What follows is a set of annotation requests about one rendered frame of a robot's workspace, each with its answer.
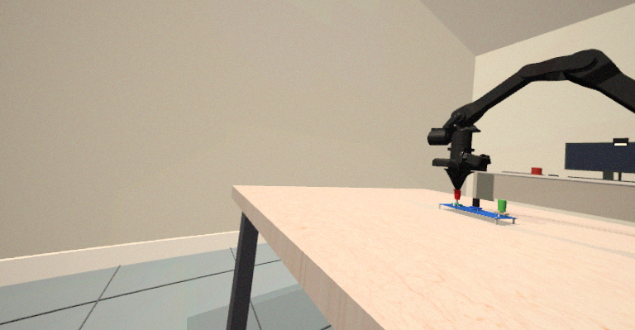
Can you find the blue circuit board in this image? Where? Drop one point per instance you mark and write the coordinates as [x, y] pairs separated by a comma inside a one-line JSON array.
[[502, 206]]

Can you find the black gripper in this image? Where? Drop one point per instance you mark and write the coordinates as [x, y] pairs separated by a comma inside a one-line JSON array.
[[457, 171]]

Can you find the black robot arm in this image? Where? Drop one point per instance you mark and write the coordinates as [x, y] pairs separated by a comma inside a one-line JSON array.
[[587, 68]]

